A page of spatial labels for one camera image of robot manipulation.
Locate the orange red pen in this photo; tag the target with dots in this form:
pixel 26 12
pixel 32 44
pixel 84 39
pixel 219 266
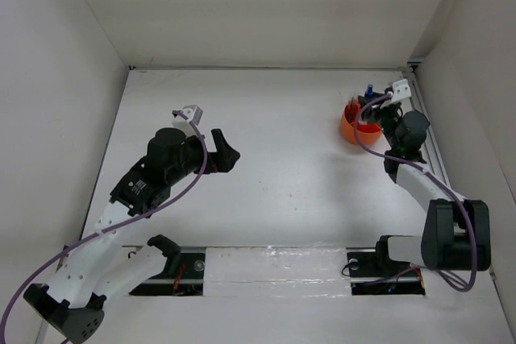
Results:
pixel 351 110

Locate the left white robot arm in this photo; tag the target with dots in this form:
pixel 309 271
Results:
pixel 73 301

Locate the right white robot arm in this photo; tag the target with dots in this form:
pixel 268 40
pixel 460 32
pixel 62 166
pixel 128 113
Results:
pixel 455 240

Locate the right side aluminium rail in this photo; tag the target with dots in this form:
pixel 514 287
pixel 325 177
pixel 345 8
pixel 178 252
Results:
pixel 431 138

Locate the orange round organizer container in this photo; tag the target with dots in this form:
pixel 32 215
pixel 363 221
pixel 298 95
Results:
pixel 368 134

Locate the black metal base rail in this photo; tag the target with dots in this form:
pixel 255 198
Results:
pixel 283 272

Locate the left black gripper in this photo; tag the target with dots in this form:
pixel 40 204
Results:
pixel 226 155

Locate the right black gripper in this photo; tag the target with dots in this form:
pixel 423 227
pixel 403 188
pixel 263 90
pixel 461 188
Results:
pixel 376 112

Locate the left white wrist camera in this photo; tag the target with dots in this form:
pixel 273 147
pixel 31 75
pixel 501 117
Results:
pixel 185 118

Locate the blue capped spray bottle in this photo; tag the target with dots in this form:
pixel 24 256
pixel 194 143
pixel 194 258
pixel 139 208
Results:
pixel 369 95

